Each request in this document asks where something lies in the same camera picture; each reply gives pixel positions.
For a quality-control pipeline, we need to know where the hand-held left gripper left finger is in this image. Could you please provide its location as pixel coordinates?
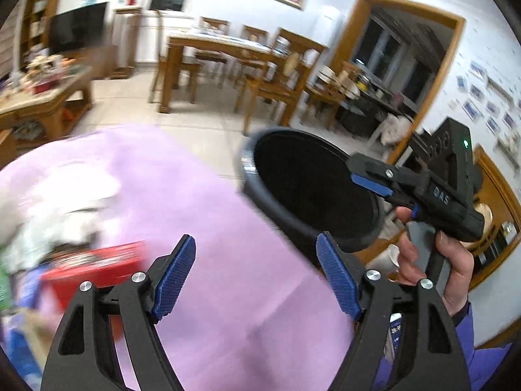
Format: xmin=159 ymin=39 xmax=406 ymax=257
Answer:
xmin=41 ymin=234 xmax=197 ymax=391

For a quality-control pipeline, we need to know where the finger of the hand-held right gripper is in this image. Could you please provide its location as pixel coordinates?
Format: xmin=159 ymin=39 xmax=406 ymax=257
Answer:
xmin=346 ymin=152 xmax=426 ymax=197
xmin=385 ymin=191 xmax=421 ymax=221

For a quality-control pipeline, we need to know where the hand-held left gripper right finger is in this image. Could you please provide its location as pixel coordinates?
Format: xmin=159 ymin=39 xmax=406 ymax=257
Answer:
xmin=315 ymin=231 xmax=475 ymax=391

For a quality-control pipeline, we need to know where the dark grey trash bin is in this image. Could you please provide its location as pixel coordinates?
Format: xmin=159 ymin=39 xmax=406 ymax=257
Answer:
xmin=238 ymin=127 xmax=387 ymax=270

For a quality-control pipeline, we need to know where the person's right hand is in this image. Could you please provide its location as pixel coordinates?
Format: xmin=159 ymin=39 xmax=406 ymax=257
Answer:
xmin=395 ymin=206 xmax=477 ymax=317

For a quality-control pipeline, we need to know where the white cup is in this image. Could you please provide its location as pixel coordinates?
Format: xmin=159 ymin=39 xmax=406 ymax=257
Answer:
xmin=386 ymin=244 xmax=403 ymax=273

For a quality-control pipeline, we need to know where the purple cloth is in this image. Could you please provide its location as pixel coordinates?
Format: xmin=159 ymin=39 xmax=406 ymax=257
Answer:
xmin=0 ymin=124 xmax=359 ymax=391

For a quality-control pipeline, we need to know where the white plastic bag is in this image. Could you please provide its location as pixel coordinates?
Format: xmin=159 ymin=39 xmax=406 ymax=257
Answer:
xmin=379 ymin=113 xmax=413 ymax=146

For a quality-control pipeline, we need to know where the red box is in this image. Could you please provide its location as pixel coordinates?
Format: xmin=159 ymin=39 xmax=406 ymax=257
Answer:
xmin=40 ymin=241 xmax=148 ymax=345

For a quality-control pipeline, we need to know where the blue white printed packet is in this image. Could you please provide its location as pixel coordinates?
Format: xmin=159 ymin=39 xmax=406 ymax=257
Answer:
xmin=389 ymin=313 xmax=404 ymax=361

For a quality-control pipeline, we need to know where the white crumpled paper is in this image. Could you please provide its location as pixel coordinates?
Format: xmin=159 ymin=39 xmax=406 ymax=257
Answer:
xmin=0 ymin=163 xmax=123 ymax=280

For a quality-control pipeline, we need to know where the white standing air conditioner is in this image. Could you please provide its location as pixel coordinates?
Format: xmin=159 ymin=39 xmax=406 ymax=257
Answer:
xmin=315 ymin=6 xmax=343 ymax=71

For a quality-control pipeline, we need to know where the wooden dining table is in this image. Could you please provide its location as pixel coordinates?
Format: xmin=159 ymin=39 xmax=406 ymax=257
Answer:
xmin=148 ymin=32 xmax=288 ymax=115

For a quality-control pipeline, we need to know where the wooden coffee table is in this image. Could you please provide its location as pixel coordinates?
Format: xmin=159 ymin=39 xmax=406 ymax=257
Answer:
xmin=0 ymin=55 xmax=95 ymax=152

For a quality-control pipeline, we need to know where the wooden television cabinet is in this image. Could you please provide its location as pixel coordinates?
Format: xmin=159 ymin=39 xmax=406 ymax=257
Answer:
xmin=67 ymin=45 xmax=117 ymax=80

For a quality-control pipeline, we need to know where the tall narrow wooden stand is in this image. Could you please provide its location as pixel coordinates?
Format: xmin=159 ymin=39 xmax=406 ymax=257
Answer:
xmin=109 ymin=7 xmax=144 ymax=80

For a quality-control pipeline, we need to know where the clutter of tabletop items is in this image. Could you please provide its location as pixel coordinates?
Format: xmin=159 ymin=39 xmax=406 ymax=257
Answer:
xmin=0 ymin=54 xmax=79 ymax=95

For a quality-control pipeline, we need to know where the black television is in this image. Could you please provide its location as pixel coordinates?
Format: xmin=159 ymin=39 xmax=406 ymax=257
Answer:
xmin=48 ymin=2 xmax=109 ymax=56

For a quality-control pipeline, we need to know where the wooden bookshelf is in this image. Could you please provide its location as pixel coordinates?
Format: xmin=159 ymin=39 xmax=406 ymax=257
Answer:
xmin=18 ymin=0 xmax=65 ymax=68

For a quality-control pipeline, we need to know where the group of wall photos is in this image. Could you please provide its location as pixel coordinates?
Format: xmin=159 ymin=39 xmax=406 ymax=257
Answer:
xmin=447 ymin=60 xmax=521 ymax=164

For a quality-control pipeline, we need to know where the wooden door frame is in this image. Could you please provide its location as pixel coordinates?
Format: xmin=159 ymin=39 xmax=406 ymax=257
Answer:
xmin=333 ymin=0 xmax=467 ymax=164

